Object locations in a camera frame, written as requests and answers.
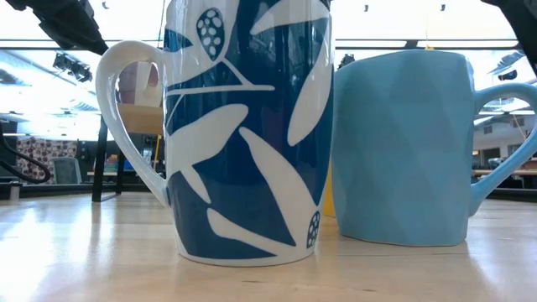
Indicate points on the purple and white mug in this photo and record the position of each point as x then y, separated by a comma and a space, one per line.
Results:
138, 84

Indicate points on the blue white leaf pattern mug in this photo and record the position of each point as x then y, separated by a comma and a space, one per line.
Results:
251, 168

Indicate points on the yellow orange mug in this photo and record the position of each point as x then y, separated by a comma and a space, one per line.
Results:
328, 193

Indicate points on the black ceiling mounted device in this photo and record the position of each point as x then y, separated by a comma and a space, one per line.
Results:
507, 75
71, 67
346, 60

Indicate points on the wooden shelf black metal legs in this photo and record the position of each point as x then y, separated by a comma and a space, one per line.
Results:
138, 119

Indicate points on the floral patterned curtain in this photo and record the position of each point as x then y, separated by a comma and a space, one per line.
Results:
33, 153

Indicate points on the grey office chair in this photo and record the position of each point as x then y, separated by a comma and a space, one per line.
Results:
65, 170

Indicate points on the light blue faceted mug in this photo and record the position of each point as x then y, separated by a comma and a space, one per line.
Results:
398, 147

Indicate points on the wooden background table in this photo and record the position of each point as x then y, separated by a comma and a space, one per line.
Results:
516, 172

